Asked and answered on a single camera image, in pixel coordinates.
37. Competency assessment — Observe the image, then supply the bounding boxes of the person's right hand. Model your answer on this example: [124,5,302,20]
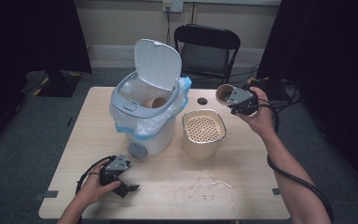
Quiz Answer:
[234,86,278,139]

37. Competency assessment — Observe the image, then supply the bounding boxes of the left hand-held gripper cable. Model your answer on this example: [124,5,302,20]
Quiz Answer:
[75,155,117,195]

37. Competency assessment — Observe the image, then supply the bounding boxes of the right hand-held gripper cable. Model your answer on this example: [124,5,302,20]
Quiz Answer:
[255,98,335,224]

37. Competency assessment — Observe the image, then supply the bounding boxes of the white trash can lid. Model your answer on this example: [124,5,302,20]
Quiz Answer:
[133,38,183,91]

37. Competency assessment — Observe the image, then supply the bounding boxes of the translucent blue-edged trash bag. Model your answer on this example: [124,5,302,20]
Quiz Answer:
[109,76,193,142]

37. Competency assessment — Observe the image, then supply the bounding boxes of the grey trash can pedal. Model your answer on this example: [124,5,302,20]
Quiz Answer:
[127,142,148,160]

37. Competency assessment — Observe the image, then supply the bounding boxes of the white pedal trash can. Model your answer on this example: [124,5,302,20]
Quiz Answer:
[109,70,182,159]

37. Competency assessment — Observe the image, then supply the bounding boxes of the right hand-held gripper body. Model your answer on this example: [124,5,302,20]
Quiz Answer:
[227,85,260,118]

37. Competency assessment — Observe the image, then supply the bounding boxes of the white strand scrap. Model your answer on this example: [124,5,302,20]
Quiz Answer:
[209,176,233,189]

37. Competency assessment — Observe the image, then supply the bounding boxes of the scattered pale crumbs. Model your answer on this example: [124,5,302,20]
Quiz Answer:
[171,172,237,213]

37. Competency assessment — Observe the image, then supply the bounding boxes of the black floor cable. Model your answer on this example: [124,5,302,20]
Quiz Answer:
[269,90,302,130]
[229,63,261,84]

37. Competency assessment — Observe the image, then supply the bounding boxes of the hand-held gripper cable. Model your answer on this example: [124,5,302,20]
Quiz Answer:
[75,155,117,195]
[255,98,335,224]

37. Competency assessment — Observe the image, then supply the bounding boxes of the black folding chair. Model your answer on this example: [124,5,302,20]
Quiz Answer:
[172,23,241,91]

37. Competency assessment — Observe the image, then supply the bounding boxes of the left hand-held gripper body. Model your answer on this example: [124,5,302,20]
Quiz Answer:
[99,153,132,187]

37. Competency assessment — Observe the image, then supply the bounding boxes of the black curtain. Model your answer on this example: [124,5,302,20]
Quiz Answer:
[0,0,92,157]
[255,0,358,200]

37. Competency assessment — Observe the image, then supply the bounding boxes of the beige strainer bucket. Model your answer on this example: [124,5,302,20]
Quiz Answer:
[181,108,227,161]

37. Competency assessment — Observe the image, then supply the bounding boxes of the white wall socket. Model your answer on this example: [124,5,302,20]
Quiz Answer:
[162,0,185,14]

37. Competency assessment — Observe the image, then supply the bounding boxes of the black stand base yellow tape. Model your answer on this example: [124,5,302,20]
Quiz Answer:
[21,69,83,98]
[247,76,293,101]

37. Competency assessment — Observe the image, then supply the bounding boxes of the person's left hand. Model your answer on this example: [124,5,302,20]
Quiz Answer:
[74,159,122,206]

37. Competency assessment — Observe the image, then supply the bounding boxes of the black wall power cable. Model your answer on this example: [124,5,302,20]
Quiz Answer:
[165,7,172,48]

